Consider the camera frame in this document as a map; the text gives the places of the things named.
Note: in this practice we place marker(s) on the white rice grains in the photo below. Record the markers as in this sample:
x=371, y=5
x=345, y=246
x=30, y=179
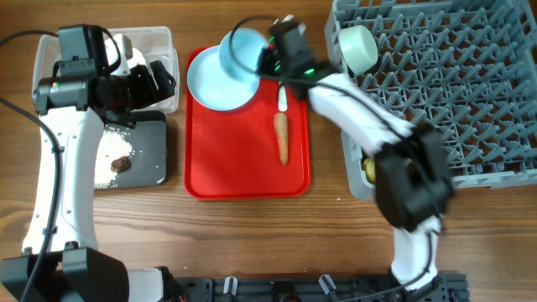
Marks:
x=113, y=145

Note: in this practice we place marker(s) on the orange carrot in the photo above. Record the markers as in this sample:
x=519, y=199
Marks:
x=281, y=131

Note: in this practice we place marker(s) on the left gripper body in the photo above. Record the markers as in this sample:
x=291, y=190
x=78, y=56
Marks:
x=136, y=90

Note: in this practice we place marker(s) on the small light blue bowl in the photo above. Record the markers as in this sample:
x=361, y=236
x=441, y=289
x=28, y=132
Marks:
x=239, y=55

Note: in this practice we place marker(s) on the dark brown food scrap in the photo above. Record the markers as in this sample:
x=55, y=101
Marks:
x=121, y=164

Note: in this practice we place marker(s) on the clear plastic bin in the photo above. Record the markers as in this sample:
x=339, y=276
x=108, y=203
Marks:
x=163, y=46

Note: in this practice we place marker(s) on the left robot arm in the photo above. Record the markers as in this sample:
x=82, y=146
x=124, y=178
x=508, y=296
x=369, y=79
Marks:
x=60, y=259

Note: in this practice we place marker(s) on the large light blue plate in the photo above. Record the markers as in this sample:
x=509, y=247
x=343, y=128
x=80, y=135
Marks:
x=212, y=87

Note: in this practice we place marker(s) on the grey dishwasher rack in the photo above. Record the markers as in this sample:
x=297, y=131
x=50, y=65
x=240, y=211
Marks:
x=467, y=67

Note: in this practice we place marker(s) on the mint green bowl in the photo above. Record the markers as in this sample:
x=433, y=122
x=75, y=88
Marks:
x=358, y=49

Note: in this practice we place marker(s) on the yellow plastic cup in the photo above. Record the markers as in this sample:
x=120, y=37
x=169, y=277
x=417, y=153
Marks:
x=368, y=166

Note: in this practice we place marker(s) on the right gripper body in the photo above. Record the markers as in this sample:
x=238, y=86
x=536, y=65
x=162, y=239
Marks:
x=268, y=65

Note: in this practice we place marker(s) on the black plastic tray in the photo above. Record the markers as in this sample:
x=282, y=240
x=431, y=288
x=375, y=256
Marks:
x=149, y=159

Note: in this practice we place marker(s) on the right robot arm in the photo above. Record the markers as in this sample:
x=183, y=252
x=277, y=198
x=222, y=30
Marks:
x=413, y=183

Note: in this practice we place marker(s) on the white plastic spoon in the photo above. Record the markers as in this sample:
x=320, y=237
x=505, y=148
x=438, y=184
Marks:
x=282, y=98

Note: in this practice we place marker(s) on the red serving tray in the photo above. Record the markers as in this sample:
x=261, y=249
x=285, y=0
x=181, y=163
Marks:
x=235, y=155

